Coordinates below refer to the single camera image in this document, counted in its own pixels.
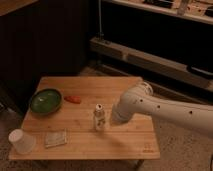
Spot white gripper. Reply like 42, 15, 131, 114
110, 104, 129, 125

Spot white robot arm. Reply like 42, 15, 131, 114
111, 82, 213, 138

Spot orange carrot toy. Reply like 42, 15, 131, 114
64, 96, 81, 104

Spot wooden table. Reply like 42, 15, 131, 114
9, 76, 160, 160

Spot grey shelf beam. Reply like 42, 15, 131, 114
90, 37, 213, 92

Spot small folded cloth packet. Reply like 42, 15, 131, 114
45, 130, 67, 148

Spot green bowl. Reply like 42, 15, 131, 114
29, 88, 62, 116

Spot metal pole stand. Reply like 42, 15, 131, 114
98, 0, 104, 41

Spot dark cabinet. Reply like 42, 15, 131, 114
0, 0, 89, 111

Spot white plastic cup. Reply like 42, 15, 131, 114
8, 129, 36, 154

